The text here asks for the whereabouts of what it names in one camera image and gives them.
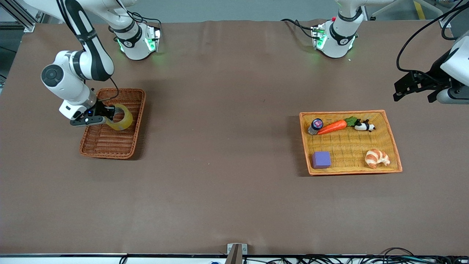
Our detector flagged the black cable bundle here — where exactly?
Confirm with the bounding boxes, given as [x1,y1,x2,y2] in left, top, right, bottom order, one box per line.
[244,247,469,264]

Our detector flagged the purple cube block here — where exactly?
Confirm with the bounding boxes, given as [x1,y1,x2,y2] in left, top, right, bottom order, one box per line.
[311,150,332,169]

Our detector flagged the black base cable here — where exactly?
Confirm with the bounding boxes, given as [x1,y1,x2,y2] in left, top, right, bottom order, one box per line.
[108,0,163,34]
[281,18,318,40]

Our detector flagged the aluminium frame profile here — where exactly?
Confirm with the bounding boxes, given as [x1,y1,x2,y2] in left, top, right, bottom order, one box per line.
[0,0,46,33]

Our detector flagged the orange wicker tray basket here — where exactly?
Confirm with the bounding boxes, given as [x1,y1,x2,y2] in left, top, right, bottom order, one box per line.
[299,109,403,176]

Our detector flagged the black left base cable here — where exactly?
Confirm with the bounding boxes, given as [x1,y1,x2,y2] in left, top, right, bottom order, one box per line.
[281,18,318,40]

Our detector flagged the toy croissant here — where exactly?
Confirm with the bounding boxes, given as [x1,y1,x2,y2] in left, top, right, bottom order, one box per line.
[365,148,391,169]

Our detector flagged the small bottle with purple lid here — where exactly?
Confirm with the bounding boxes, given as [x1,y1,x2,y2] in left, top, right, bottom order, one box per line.
[307,117,324,135]

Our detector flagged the black right base cable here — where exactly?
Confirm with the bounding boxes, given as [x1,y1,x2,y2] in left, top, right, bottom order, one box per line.
[108,0,163,34]

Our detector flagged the black and white panda toy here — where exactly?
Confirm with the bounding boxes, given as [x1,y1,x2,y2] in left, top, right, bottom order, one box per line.
[354,118,376,132]

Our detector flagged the brown wicker basket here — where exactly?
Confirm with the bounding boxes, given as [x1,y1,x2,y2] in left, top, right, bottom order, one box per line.
[80,88,147,160]

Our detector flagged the toy carrot with green leaves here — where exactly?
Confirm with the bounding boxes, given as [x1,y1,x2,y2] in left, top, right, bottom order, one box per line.
[317,115,362,135]

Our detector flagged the yellowish clear tape roll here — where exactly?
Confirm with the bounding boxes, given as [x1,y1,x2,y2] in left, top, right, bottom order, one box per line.
[104,103,134,131]

